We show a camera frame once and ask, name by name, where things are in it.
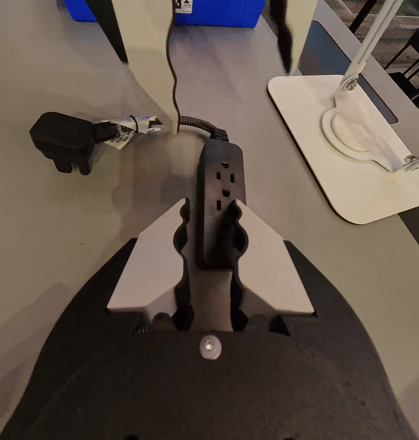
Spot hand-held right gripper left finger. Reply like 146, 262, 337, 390
106, 198, 193, 330

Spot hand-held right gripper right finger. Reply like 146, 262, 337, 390
230, 200, 315, 331

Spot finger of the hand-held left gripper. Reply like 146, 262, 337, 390
110, 0, 181, 135
269, 0, 316, 75

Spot blue plastic bin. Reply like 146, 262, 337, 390
66, 0, 267, 28

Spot black braided strip cable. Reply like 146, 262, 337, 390
94, 115, 229, 142

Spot black power strip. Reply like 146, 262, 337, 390
195, 140, 248, 272

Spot black flat strip plug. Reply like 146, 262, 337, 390
29, 112, 103, 176

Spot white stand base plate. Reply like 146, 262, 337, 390
267, 74, 419, 226

